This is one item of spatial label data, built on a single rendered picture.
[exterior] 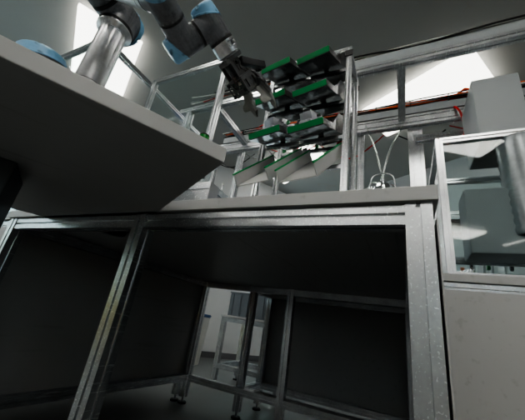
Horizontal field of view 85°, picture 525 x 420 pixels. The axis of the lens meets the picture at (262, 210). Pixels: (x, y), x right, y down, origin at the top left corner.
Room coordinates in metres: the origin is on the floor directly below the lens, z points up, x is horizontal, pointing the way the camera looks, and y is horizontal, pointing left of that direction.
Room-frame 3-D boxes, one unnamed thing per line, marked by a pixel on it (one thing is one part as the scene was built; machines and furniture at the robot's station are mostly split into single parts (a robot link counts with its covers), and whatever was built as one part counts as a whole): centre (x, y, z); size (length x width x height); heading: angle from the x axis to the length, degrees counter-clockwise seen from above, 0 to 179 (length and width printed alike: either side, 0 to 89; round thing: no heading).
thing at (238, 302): (3.13, -0.18, 0.73); 0.62 x 0.42 x 0.23; 62
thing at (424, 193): (1.42, 0.03, 0.85); 1.50 x 1.41 x 0.03; 62
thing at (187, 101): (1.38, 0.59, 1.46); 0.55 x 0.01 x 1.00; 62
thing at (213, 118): (1.25, 0.33, 1.46); 0.03 x 0.03 x 1.00; 62
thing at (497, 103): (1.15, -1.14, 1.50); 0.38 x 0.21 x 0.88; 152
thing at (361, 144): (1.78, -0.66, 1.56); 0.04 x 0.04 x 1.39; 62
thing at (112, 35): (0.73, 0.62, 1.32); 0.15 x 0.12 x 0.55; 161
